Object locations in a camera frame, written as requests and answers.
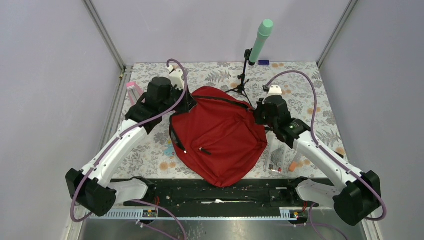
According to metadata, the pink metronome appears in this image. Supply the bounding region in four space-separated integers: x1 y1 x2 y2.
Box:
126 81 144 106

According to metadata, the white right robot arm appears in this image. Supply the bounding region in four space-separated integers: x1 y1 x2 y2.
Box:
254 95 387 226

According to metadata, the clear plastic pouch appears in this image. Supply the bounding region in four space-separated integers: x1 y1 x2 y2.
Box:
264 132 287 174

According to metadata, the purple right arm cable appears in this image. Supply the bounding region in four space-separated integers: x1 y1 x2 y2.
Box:
263 70 388 240

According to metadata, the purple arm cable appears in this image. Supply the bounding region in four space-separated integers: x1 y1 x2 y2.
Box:
263 70 388 240
69 58 190 240

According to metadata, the small blue block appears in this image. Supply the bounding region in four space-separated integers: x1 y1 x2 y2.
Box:
257 60 270 66

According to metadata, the orange glue stick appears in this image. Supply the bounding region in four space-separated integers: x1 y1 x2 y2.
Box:
288 152 303 172

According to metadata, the mint green microphone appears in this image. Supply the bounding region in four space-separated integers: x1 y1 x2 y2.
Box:
248 19 274 66

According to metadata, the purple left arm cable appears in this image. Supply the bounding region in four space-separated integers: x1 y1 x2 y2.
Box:
69 58 190 240

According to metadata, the black mini tripod stand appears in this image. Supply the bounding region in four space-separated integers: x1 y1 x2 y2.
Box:
225 48 252 105

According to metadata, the red student backpack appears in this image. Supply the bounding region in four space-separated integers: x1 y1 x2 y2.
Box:
169 86 268 188

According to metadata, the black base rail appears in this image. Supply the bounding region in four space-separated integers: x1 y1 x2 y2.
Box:
142 178 312 220

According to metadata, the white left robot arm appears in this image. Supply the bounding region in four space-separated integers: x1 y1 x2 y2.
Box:
65 75 193 222

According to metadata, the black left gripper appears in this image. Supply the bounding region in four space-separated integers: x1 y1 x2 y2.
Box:
159 82 197 114

